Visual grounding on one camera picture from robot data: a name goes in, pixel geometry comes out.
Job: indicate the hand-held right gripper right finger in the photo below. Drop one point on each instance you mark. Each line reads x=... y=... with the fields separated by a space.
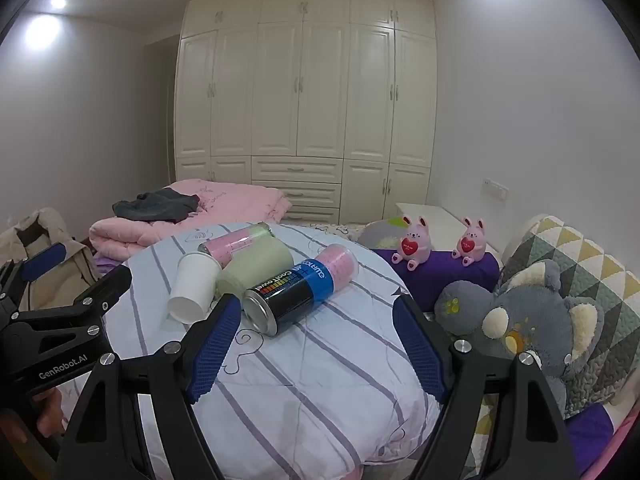
x=417 y=355

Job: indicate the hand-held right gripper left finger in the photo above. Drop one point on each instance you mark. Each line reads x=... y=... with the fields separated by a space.
x=216 y=349

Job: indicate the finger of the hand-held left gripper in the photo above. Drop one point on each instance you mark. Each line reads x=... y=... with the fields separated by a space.
x=44 y=261
x=107 y=287

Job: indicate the white paper cup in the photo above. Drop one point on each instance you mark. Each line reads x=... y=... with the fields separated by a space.
x=192 y=280

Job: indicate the pale green cup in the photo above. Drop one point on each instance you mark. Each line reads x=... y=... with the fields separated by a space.
x=260 y=265

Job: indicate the person's left hand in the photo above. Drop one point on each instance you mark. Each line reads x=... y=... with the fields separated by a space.
x=47 y=412

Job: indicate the purple cloth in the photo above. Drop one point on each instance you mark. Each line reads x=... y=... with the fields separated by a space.
x=107 y=262

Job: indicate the beige jacket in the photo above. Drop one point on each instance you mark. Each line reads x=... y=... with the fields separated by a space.
x=50 y=230

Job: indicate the purple cushion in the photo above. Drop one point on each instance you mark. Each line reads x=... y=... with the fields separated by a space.
x=450 y=276

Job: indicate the dark grey garment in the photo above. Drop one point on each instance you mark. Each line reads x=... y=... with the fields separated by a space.
x=150 y=207

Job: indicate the black and blue can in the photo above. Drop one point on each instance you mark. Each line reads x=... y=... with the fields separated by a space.
x=290 y=296

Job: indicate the pink and green can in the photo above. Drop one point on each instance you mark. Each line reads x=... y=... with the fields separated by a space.
x=234 y=246

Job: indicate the pink bunny toy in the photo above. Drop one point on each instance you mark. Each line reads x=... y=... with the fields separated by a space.
x=470 y=243
x=412 y=246

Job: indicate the grey elephant plush toy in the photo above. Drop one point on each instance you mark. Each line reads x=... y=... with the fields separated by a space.
x=530 y=310

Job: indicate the grey round cushion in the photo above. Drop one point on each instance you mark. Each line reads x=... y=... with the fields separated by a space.
x=375 y=235

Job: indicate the white nightstand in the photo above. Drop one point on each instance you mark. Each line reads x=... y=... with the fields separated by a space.
x=430 y=212

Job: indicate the pink quilt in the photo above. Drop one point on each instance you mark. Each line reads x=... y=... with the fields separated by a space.
x=235 y=205

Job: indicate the purple bed sheet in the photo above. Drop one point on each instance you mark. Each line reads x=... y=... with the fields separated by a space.
x=595 y=432

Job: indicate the triangle patterned quilted pillow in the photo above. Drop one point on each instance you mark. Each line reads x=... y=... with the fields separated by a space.
x=590 y=255

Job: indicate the recessed ceiling light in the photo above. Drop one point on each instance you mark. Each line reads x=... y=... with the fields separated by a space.
x=57 y=1

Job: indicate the cream wardrobe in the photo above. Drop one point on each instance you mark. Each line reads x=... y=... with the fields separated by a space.
x=320 y=85

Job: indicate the white wall socket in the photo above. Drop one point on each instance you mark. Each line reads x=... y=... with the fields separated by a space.
x=495 y=188

